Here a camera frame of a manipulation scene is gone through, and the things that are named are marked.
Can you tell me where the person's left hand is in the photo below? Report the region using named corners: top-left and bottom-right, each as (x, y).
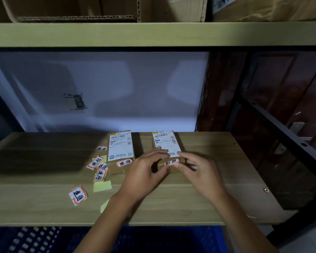
top-left (118, 149), bottom-right (172, 206)

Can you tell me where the dark red wooden door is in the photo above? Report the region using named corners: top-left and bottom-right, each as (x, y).
top-left (196, 51), bottom-right (316, 211)

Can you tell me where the person's right hand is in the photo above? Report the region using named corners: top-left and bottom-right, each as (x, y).
top-left (175, 151), bottom-right (227, 205)

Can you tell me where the black metal rack frame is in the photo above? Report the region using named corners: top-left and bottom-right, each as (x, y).
top-left (224, 47), bottom-right (316, 235)

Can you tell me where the brown parcel with white label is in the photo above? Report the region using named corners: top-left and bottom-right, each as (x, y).
top-left (106, 130), bottom-right (136, 176)
top-left (151, 130), bottom-right (186, 175)

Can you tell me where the person's left forearm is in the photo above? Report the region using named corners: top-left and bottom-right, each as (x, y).
top-left (73, 193), bottom-right (139, 253)

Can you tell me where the person's right forearm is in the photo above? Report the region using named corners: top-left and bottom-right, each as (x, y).
top-left (209, 191), bottom-right (279, 253)

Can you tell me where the blue plastic crate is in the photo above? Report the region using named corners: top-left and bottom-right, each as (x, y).
top-left (0, 225), bottom-right (225, 253)

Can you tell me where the open cardboard box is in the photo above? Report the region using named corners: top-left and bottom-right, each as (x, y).
top-left (1, 0), bottom-right (140, 23)

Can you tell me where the silver door lock plate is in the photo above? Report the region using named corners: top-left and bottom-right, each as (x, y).
top-left (290, 122), bottom-right (313, 141)

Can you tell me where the beige shelf board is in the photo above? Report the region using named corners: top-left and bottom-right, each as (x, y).
top-left (0, 21), bottom-right (316, 48)

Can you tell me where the plain cardboard box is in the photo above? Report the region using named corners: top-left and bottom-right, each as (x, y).
top-left (139, 0), bottom-right (209, 23)

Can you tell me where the cardboard box with white label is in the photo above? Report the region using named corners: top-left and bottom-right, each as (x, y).
top-left (211, 0), bottom-right (316, 23)

